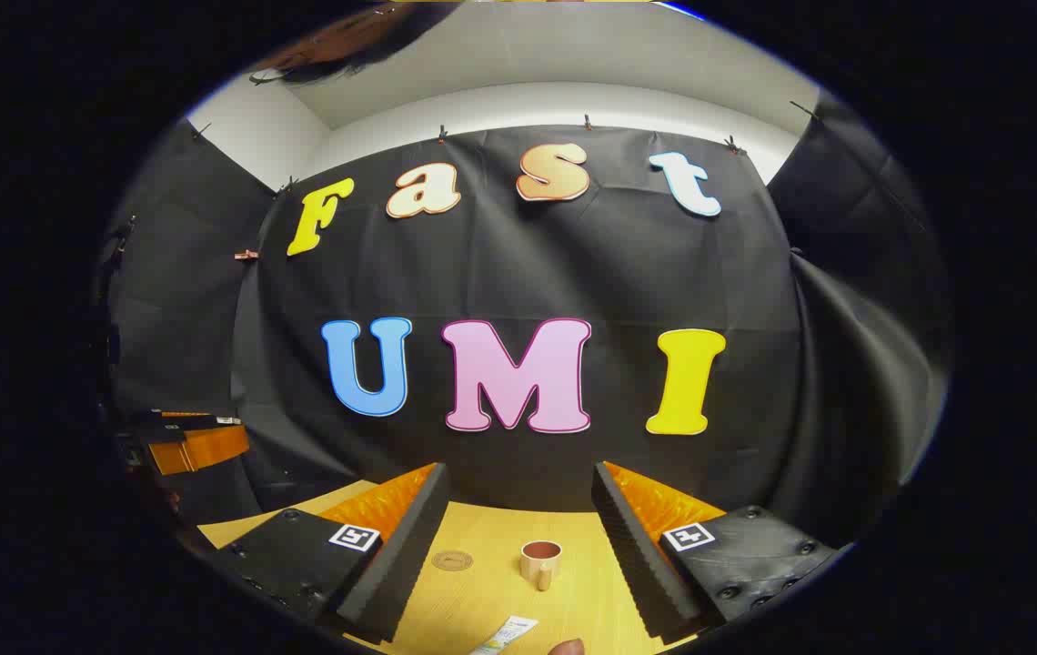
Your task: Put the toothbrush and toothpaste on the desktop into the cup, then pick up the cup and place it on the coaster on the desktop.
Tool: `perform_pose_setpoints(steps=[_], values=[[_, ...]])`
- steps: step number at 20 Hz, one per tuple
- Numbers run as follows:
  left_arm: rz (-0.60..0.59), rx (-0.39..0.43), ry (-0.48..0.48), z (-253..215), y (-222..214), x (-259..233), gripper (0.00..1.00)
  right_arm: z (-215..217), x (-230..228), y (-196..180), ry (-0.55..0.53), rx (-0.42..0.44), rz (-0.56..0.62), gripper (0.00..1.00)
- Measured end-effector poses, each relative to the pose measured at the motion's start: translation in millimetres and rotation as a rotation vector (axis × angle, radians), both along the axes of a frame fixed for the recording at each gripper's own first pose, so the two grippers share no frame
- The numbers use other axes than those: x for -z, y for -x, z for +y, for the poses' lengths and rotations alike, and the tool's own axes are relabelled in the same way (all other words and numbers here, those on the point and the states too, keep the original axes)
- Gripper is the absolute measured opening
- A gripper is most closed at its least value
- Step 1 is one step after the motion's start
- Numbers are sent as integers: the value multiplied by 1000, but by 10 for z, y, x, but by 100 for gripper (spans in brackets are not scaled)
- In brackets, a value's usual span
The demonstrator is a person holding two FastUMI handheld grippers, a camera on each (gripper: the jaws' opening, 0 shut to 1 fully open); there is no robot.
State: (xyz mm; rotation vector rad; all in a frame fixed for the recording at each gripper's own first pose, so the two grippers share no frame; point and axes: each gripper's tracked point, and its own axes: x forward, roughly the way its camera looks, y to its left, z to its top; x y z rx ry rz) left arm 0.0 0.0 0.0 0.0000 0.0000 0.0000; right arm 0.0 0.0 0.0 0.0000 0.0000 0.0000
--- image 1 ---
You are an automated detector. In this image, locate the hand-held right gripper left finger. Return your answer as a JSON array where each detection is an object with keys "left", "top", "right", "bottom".
[{"left": 209, "top": 461, "right": 452, "bottom": 644}]

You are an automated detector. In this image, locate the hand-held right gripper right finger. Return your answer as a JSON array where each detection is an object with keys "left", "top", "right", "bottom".
[{"left": 591, "top": 459, "right": 849, "bottom": 643}]

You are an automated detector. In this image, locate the beige cup with brown inside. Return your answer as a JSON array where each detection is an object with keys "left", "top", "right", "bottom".
[{"left": 519, "top": 539, "right": 564, "bottom": 592}]

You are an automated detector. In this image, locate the white toothpaste tube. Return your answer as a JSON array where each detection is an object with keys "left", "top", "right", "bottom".
[{"left": 471, "top": 616, "right": 539, "bottom": 655}]

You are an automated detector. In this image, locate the wooden desktop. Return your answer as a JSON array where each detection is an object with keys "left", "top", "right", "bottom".
[{"left": 198, "top": 479, "right": 701, "bottom": 655}]

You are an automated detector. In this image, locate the black backdrop cloth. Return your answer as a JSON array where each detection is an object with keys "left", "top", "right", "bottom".
[{"left": 105, "top": 91, "right": 951, "bottom": 547}]

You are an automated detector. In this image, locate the row of small black clips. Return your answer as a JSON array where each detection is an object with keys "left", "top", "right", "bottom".
[{"left": 191, "top": 100, "right": 815, "bottom": 194}]

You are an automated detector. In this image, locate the person's dark hair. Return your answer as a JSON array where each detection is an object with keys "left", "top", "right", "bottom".
[{"left": 250, "top": 0, "right": 460, "bottom": 85}]

